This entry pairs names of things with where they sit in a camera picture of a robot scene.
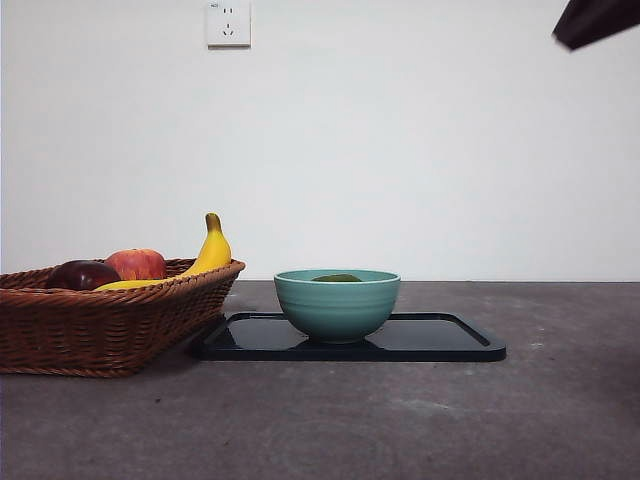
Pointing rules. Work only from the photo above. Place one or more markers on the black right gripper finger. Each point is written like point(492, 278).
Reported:
point(600, 20)

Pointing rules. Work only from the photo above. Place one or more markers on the green avocado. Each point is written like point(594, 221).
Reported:
point(336, 278)

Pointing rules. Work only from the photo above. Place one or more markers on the teal ceramic bowl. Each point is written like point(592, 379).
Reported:
point(337, 310)

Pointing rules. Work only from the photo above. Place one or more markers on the dark rectangular tray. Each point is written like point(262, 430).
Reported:
point(440, 340)

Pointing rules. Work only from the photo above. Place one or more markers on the yellow banana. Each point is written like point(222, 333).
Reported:
point(215, 250)

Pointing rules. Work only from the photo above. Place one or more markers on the dark red apple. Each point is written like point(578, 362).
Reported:
point(80, 275)

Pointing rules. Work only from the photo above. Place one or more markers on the brown wicker basket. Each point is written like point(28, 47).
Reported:
point(75, 325)

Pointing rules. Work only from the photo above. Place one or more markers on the white wall socket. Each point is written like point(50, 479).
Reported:
point(229, 25)

